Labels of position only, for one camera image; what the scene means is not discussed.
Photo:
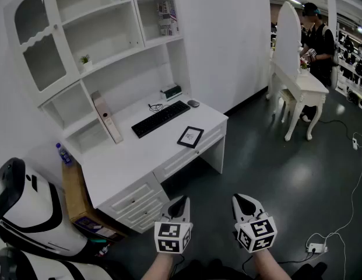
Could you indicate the small flower pot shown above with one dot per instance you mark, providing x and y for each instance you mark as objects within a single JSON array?
[{"x": 304, "y": 65}]

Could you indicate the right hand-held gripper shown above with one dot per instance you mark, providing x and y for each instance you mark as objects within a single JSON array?
[{"x": 256, "y": 235}]

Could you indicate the white and black service robot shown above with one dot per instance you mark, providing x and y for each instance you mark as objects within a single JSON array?
[
  {"x": 29, "y": 209},
  {"x": 38, "y": 268}
]

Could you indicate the printed decorative book box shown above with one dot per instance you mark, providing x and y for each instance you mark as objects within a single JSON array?
[{"x": 167, "y": 17}]

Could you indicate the black framed picture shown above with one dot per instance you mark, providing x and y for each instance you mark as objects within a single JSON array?
[{"x": 190, "y": 136}]

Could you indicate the person's left forearm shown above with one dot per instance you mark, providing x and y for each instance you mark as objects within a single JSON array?
[{"x": 158, "y": 267}]

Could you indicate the white desk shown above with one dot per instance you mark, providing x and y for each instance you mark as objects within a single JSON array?
[{"x": 131, "y": 159}]

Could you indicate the brown cardboard box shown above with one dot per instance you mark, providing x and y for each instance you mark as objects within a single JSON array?
[{"x": 77, "y": 197}]

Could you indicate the white dressing table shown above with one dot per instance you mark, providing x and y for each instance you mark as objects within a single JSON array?
[{"x": 309, "y": 86}]

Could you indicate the small red-capped bottle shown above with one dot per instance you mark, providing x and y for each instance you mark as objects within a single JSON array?
[{"x": 102, "y": 250}]

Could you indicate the white oval mirror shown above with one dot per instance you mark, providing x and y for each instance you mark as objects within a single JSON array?
[{"x": 287, "y": 39}]

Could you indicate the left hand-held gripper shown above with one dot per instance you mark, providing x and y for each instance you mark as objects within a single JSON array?
[{"x": 172, "y": 238}]

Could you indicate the person's black clothing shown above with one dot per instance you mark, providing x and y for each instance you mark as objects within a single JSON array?
[{"x": 215, "y": 271}]

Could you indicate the small white power strip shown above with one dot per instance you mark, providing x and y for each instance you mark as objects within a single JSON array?
[{"x": 355, "y": 143}]

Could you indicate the person's right forearm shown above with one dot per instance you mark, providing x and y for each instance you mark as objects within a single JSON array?
[{"x": 269, "y": 265}]

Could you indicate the white glass cabinet door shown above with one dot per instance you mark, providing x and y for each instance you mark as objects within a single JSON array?
[{"x": 40, "y": 48}]

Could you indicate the white stool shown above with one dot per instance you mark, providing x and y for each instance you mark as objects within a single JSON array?
[{"x": 288, "y": 98}]

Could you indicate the grey computer mouse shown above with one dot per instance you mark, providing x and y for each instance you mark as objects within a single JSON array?
[{"x": 193, "y": 103}]

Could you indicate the black keyboard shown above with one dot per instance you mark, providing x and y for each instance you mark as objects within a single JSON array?
[{"x": 161, "y": 118}]

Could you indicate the white desk hutch shelving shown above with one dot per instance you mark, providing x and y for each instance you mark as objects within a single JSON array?
[{"x": 110, "y": 42}]

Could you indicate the beige file binder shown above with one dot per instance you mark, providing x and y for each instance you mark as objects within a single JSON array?
[{"x": 106, "y": 117}]

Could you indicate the rack of black headsets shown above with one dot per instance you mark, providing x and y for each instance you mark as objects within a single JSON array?
[{"x": 351, "y": 66}]

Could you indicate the blue water bottle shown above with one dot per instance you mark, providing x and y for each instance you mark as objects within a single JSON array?
[{"x": 64, "y": 154}]

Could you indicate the green and white tissue box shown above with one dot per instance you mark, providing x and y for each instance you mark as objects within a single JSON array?
[{"x": 171, "y": 92}]

